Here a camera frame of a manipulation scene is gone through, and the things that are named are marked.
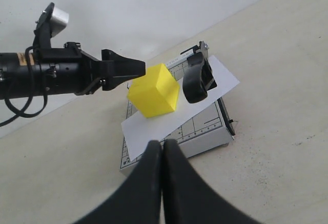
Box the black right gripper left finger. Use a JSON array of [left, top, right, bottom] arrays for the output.
[[76, 140, 162, 223]]

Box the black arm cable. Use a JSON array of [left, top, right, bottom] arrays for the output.
[[0, 46, 49, 128]]

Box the white paper sheet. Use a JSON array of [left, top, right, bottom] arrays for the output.
[[121, 55, 239, 160]]

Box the black cutter blade handle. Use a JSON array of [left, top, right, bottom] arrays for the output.
[[182, 52, 217, 104]]

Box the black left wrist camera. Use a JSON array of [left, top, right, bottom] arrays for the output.
[[32, 2, 69, 49]]

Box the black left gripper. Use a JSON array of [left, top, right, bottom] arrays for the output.
[[25, 42, 146, 96]]

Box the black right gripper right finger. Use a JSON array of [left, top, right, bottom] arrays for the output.
[[162, 139, 259, 223]]

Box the yellow cube block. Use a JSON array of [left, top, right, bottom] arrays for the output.
[[127, 64, 180, 118]]

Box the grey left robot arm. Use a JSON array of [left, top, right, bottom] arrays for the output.
[[1, 42, 146, 99]]

